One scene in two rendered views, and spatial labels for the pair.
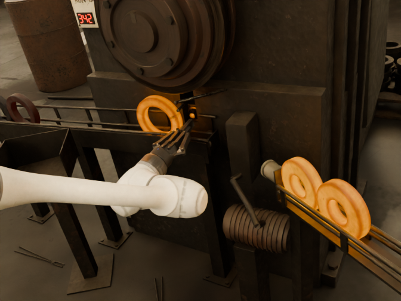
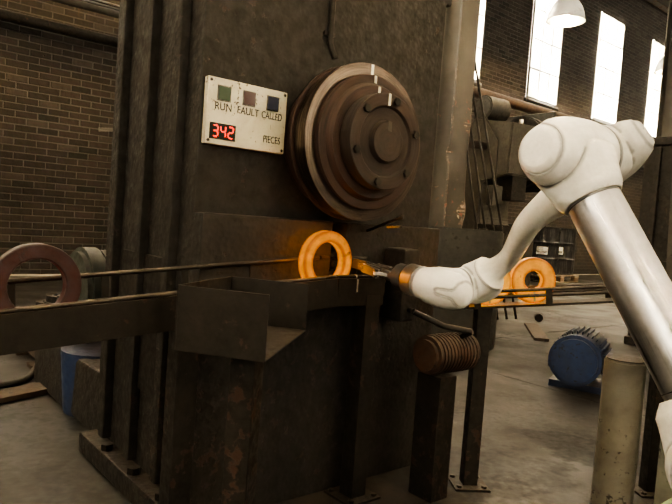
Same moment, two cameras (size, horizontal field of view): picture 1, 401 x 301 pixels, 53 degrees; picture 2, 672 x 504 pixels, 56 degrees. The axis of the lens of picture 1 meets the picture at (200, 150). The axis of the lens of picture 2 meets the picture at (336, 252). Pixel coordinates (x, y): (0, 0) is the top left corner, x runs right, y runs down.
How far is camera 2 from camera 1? 2.16 m
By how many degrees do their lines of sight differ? 75
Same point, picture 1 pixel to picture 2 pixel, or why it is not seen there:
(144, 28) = (395, 138)
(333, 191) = (531, 263)
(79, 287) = not seen: outside the picture
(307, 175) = not seen: hidden behind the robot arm
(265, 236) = (470, 345)
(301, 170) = not seen: hidden behind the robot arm
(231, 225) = (445, 347)
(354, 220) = (551, 276)
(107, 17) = (361, 120)
